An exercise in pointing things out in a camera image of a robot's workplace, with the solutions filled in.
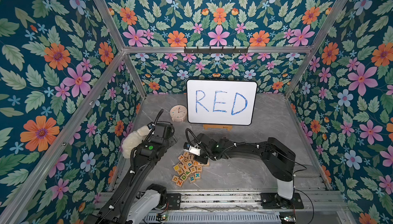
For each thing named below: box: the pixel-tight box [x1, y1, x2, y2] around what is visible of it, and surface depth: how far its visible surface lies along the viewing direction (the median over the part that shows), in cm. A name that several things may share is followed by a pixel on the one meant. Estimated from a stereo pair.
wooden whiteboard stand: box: [203, 124, 233, 131], surface depth 98 cm
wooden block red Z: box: [176, 178, 184, 188], surface depth 79 cm
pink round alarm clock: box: [169, 104, 188, 122], surface depth 107 cm
